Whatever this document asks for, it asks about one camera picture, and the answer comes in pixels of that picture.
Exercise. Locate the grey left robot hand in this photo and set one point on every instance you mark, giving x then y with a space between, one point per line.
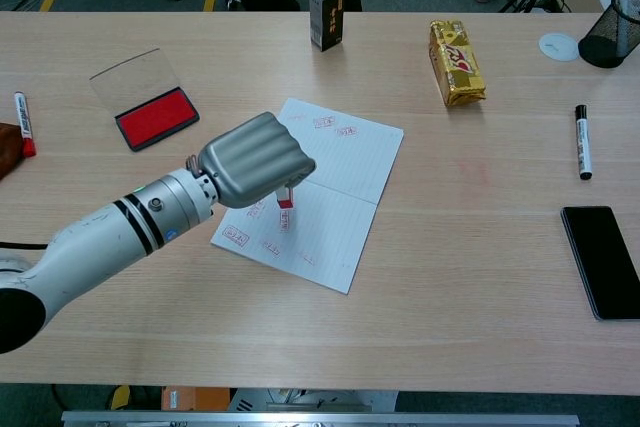
255 162

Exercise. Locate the red and silver stamp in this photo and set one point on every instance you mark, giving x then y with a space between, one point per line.
285 202

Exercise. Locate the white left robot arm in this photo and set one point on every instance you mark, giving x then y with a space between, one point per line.
100 242

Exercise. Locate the light blue lined paper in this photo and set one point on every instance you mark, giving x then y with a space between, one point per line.
345 197

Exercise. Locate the red ink pad clear lid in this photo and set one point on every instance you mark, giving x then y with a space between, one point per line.
155 119

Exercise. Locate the black upright carton box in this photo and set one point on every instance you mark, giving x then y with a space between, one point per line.
326 22

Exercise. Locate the gold foil snack package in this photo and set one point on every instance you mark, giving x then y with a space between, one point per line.
457 67

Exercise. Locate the red whiteboard marker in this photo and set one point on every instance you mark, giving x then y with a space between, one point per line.
24 122

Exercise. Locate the orange box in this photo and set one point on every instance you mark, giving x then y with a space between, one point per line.
195 398

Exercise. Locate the brown cloth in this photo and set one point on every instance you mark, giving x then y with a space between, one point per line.
7 152

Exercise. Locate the black whiteboard marker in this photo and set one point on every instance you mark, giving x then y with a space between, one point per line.
583 147

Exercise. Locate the black mesh pen holder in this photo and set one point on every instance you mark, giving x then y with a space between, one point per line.
612 37

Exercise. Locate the aluminium rail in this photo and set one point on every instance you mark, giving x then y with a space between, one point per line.
320 419

